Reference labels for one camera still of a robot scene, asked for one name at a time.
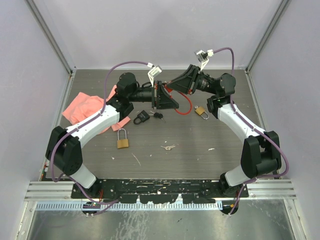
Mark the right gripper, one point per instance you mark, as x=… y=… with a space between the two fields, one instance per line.
x=185 y=82

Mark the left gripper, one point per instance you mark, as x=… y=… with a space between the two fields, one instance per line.
x=160 y=98

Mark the red cable seal lock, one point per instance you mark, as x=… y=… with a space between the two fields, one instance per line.
x=187 y=105

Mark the black-headed key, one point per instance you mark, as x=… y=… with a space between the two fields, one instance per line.
x=159 y=116

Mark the black padlock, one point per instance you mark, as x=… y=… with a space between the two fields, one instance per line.
x=141 y=117

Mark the large brass padlock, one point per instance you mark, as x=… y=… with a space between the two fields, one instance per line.
x=122 y=143

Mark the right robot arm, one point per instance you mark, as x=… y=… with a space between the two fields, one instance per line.
x=260 y=154

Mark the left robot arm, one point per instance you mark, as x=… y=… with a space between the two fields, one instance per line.
x=65 y=145

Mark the silver brass lock keys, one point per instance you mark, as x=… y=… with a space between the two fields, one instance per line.
x=168 y=148

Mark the small brass padlock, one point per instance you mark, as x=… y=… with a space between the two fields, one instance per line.
x=199 y=110

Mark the pink cloth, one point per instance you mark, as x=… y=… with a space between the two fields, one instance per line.
x=84 y=106

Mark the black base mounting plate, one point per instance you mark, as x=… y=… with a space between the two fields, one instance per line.
x=160 y=191

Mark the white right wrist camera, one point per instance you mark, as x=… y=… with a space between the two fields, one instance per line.
x=203 y=57

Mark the slotted cable duct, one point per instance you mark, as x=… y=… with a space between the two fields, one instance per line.
x=82 y=206

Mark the aluminium frame rail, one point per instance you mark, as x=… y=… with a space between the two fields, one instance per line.
x=263 y=189

